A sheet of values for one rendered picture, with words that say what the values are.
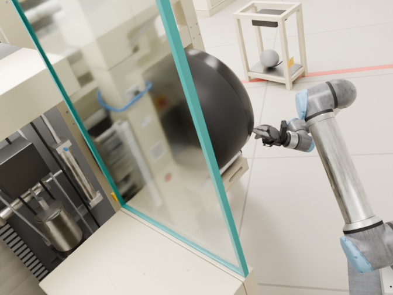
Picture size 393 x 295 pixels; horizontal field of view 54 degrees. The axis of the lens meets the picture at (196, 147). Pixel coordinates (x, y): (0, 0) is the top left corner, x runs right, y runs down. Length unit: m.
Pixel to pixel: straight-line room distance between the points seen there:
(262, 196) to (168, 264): 1.94
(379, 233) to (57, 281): 1.12
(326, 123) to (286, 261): 1.30
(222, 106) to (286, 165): 1.70
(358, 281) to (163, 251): 0.96
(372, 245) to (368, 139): 2.00
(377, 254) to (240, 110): 0.78
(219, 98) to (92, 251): 0.80
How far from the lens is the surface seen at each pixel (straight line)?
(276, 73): 4.28
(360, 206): 1.57
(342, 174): 1.56
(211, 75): 1.69
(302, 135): 2.07
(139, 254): 1.25
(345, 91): 1.64
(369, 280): 1.88
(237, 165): 2.03
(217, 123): 1.63
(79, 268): 1.32
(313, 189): 3.05
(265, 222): 2.87
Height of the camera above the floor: 2.19
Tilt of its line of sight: 36 degrees down
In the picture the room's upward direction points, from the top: 18 degrees counter-clockwise
